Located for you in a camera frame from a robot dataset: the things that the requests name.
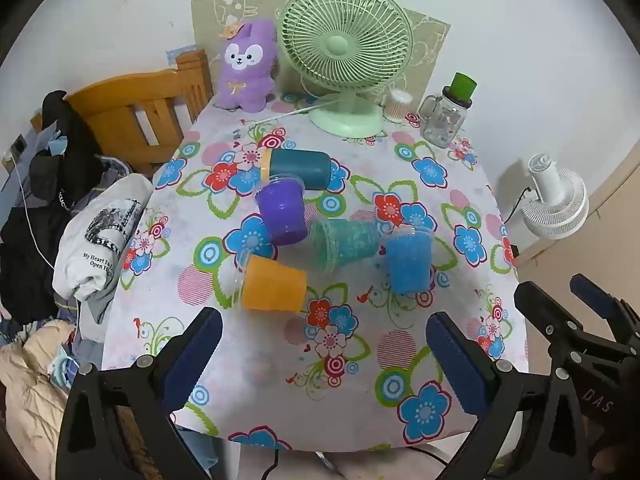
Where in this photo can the purple plush toy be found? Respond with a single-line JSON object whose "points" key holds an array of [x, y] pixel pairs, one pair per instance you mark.
{"points": [[245, 60]]}

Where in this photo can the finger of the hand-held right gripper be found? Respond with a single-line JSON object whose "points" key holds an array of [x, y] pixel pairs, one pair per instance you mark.
{"points": [[595, 295], [537, 310]]}

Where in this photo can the floral tablecloth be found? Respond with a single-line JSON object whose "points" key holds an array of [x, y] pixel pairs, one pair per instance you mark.
{"points": [[350, 385]]}

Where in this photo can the white floor fan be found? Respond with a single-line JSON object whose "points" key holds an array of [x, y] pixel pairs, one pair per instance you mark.
{"points": [[555, 205]]}

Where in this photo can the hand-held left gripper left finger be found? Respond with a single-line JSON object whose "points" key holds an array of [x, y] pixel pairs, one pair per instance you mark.
{"points": [[192, 357]]}

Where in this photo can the purple cup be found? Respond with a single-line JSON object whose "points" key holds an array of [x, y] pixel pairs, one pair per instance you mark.
{"points": [[282, 215]]}

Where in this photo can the green desk fan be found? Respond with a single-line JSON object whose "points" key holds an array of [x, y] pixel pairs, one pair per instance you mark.
{"points": [[345, 45]]}

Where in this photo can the small white container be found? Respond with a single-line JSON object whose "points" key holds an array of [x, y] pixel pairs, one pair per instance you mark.
{"points": [[397, 107]]}

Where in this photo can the beige quilt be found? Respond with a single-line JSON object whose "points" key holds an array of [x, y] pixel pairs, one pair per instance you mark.
{"points": [[30, 360]]}

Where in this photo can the teal cup with yellow rim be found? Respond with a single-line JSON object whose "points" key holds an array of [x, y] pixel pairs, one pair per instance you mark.
{"points": [[300, 167]]}

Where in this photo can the glass mug with green lid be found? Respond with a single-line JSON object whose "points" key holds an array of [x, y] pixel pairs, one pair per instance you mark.
{"points": [[445, 120]]}

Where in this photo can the blue cup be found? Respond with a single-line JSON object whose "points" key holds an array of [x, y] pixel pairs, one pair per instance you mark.
{"points": [[410, 265]]}

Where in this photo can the orange cup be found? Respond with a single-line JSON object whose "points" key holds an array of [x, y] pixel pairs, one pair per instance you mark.
{"points": [[272, 285]]}

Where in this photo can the white printed shirt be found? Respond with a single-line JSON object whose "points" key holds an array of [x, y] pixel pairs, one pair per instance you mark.
{"points": [[95, 240]]}

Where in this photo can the blue face mask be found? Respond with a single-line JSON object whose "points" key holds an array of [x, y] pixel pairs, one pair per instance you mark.
{"points": [[62, 365]]}

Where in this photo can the green glitter cup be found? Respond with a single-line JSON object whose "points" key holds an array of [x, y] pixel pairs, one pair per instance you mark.
{"points": [[345, 245]]}

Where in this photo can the black garment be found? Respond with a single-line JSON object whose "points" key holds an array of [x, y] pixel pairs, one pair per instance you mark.
{"points": [[25, 260]]}

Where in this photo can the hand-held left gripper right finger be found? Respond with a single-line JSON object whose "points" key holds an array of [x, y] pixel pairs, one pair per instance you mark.
{"points": [[457, 365]]}

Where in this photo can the wooden chair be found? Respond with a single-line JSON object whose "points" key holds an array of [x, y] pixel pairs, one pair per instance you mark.
{"points": [[125, 90]]}

